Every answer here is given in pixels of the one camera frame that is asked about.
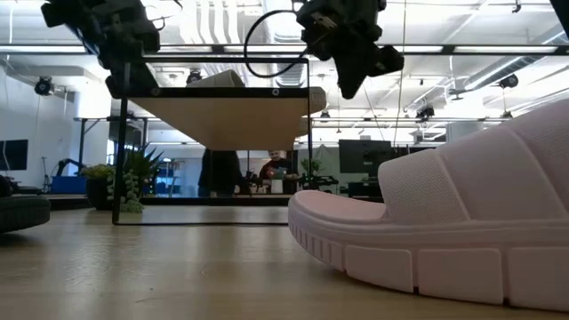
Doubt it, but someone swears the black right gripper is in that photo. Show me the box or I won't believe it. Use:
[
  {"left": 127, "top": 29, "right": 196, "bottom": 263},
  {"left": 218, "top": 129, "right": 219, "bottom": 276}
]
[{"left": 295, "top": 0, "right": 405, "bottom": 100}]

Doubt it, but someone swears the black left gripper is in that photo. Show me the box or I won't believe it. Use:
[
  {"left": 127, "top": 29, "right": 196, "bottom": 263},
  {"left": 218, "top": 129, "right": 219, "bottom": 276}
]
[{"left": 88, "top": 0, "right": 162, "bottom": 100}]

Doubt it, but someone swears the black rubber slide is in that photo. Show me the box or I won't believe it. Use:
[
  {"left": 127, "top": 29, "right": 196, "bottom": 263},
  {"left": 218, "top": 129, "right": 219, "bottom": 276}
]
[{"left": 0, "top": 174, "right": 52, "bottom": 236}]

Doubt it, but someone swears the pink rubber slide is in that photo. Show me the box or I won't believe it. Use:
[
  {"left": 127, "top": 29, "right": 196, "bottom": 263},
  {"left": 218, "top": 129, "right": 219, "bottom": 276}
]
[{"left": 287, "top": 100, "right": 569, "bottom": 313}]

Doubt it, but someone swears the black computer monitor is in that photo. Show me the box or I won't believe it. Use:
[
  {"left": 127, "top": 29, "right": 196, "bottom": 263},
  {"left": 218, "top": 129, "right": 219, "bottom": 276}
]
[{"left": 338, "top": 139, "right": 393, "bottom": 175}]

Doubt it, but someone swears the potted green succulent plant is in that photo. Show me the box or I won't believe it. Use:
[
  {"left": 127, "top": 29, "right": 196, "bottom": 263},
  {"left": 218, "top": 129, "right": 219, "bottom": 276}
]
[{"left": 82, "top": 142, "right": 166, "bottom": 214}]

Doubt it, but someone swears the green background plant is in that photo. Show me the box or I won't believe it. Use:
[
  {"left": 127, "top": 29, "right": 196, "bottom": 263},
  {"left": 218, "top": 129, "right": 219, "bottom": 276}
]
[{"left": 300, "top": 157, "right": 324, "bottom": 179}]

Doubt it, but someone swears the black tabletop equipment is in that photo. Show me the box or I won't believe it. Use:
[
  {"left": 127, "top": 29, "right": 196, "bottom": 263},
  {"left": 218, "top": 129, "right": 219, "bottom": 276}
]
[{"left": 298, "top": 174, "right": 340, "bottom": 192}]

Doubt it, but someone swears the person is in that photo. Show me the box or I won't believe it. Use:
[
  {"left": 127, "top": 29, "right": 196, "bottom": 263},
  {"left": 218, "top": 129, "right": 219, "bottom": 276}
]
[
  {"left": 197, "top": 149, "right": 244, "bottom": 198},
  {"left": 259, "top": 149, "right": 299, "bottom": 196}
]

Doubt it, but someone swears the blue storage bin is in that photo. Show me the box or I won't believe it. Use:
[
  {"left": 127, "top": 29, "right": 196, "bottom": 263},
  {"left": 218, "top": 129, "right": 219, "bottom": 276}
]
[{"left": 50, "top": 175, "right": 88, "bottom": 196}]

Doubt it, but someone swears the white vase with flowers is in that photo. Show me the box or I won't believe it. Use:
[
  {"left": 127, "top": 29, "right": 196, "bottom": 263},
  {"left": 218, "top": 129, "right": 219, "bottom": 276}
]
[{"left": 265, "top": 166, "right": 288, "bottom": 195}]

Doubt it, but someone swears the black aluminium rig frame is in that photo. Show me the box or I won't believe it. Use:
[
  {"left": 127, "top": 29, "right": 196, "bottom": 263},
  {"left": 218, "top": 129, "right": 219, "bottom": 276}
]
[{"left": 0, "top": 43, "right": 569, "bottom": 208}]

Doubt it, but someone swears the wooden shelf black metal frame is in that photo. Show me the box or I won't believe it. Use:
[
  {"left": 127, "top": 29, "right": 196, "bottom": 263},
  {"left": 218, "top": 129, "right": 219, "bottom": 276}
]
[{"left": 111, "top": 56, "right": 313, "bottom": 227}]

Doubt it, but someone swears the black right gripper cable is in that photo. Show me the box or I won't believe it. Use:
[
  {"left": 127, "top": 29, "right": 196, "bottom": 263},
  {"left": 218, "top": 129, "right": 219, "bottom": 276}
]
[{"left": 243, "top": 9, "right": 312, "bottom": 80}]

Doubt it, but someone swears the black wall screen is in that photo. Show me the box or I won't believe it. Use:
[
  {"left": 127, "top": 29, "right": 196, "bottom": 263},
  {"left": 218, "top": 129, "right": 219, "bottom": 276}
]
[{"left": 0, "top": 139, "right": 28, "bottom": 172}]

